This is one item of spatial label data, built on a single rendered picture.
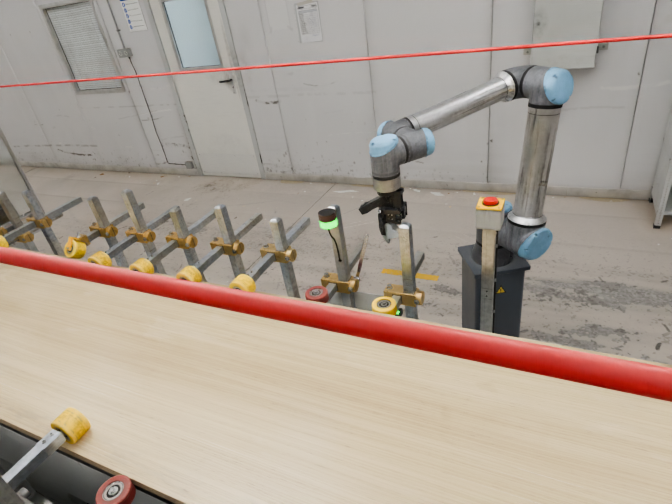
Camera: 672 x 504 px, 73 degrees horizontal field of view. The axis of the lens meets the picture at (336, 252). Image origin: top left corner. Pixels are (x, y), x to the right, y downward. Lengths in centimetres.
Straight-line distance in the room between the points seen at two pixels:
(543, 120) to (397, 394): 112
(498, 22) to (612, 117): 109
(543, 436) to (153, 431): 95
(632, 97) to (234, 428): 349
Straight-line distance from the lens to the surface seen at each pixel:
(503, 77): 190
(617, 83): 397
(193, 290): 18
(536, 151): 189
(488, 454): 114
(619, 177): 421
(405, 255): 152
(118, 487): 129
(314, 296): 158
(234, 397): 134
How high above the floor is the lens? 184
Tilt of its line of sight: 31 degrees down
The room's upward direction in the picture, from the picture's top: 10 degrees counter-clockwise
